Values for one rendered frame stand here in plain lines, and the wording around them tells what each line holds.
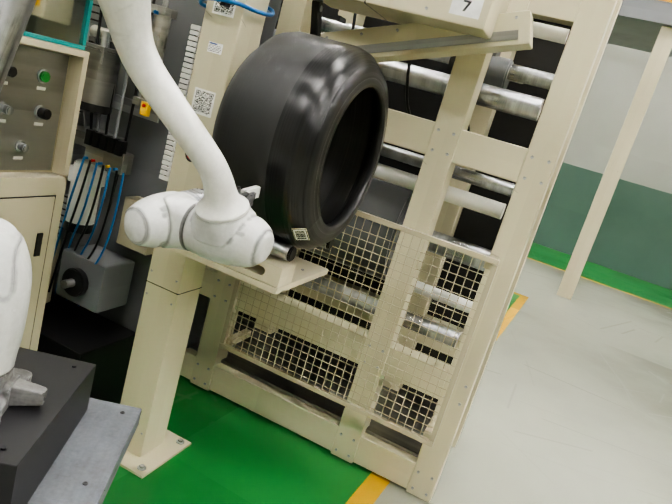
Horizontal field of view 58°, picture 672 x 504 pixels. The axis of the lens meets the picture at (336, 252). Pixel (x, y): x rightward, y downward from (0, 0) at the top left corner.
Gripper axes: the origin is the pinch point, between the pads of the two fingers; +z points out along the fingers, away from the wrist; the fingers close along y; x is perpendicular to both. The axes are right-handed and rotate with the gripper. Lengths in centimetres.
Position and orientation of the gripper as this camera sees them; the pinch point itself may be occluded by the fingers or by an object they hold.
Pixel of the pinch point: (250, 193)
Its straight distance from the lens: 153.5
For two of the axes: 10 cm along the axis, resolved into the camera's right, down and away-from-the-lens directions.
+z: 4.1, -2.4, 8.8
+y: -8.9, -3.4, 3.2
